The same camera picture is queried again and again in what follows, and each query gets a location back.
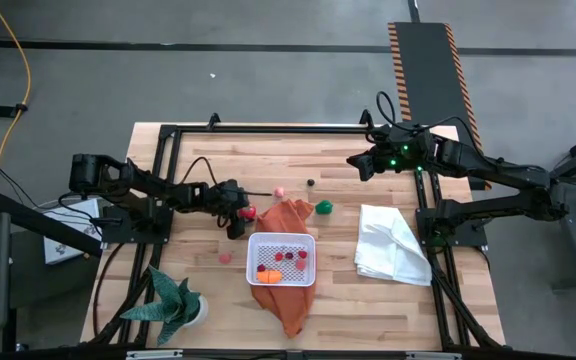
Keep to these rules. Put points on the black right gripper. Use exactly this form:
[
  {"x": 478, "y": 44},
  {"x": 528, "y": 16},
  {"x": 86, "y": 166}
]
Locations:
[{"x": 385, "y": 157}]

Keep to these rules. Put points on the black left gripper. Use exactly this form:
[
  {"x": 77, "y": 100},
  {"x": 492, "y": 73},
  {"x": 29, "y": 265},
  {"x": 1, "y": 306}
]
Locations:
[{"x": 225, "y": 197}]

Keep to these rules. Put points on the red toy tomato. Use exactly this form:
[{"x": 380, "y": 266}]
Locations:
[{"x": 248, "y": 213}]

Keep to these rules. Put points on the pink toy fruit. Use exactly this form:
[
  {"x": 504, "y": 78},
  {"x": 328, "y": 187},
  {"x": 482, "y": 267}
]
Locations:
[{"x": 225, "y": 258}]

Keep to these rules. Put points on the green toy bell pepper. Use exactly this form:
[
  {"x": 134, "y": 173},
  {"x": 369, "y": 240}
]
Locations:
[{"x": 324, "y": 207}]

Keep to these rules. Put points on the red toy cherry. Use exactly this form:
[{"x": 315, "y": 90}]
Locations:
[{"x": 279, "y": 256}]

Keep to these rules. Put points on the orange toy vegetable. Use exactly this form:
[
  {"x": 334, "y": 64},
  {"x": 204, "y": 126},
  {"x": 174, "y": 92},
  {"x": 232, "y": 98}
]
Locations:
[{"x": 269, "y": 277}]

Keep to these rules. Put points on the pink toy peach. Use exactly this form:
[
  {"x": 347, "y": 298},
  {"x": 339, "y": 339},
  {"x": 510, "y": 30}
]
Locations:
[
  {"x": 279, "y": 192},
  {"x": 301, "y": 265}
]

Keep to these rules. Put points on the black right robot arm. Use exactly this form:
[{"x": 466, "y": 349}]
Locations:
[{"x": 493, "y": 172}]

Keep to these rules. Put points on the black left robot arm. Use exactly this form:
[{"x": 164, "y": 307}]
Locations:
[{"x": 143, "y": 182}]

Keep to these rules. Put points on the white perforated plastic basket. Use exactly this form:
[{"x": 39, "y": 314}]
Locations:
[{"x": 281, "y": 235}]

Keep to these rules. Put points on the black toy cherry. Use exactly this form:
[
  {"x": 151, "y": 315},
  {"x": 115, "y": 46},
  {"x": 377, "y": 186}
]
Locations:
[{"x": 311, "y": 183}]

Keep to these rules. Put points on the white folded cloth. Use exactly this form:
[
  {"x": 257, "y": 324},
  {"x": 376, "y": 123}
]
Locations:
[{"x": 393, "y": 245}]

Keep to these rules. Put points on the orange cloth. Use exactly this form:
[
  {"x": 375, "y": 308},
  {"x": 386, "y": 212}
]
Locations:
[{"x": 283, "y": 305}]

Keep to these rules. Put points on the black mat with striped edges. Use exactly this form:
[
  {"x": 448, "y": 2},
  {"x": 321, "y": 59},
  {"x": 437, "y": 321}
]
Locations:
[{"x": 428, "y": 75}]

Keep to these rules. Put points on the green potted plant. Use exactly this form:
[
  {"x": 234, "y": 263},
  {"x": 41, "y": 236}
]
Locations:
[{"x": 168, "y": 305}]

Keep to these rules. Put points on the white printed box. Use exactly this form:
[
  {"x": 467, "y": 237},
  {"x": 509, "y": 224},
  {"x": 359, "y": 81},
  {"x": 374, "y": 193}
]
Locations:
[{"x": 68, "y": 240}]

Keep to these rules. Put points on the black stand beam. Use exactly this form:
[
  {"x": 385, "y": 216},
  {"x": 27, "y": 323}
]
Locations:
[{"x": 33, "y": 220}]

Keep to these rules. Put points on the black metal table frame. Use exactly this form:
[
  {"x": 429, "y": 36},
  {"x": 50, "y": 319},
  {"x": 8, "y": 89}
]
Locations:
[{"x": 268, "y": 129}]

